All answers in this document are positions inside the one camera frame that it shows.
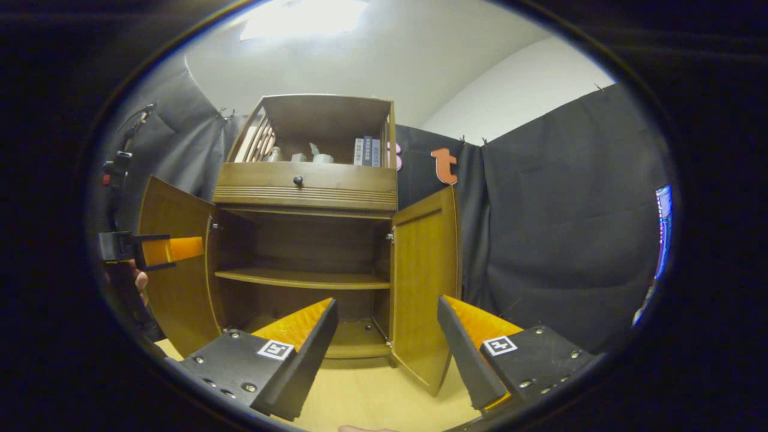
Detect computer monitor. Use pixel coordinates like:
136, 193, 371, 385
654, 185, 674, 280

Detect wooden double-door shoe cabinet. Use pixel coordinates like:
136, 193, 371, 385
207, 94, 400, 370

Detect wooden cabinet door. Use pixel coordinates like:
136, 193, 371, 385
389, 185, 463, 397
137, 175, 223, 358

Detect wooden drawer with black knob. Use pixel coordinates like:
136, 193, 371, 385
212, 162, 398, 212

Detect black backdrop cloth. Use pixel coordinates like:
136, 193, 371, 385
90, 54, 673, 355

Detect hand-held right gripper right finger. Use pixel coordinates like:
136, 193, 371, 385
436, 295, 601, 428

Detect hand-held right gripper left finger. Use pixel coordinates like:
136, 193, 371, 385
171, 297, 338, 422

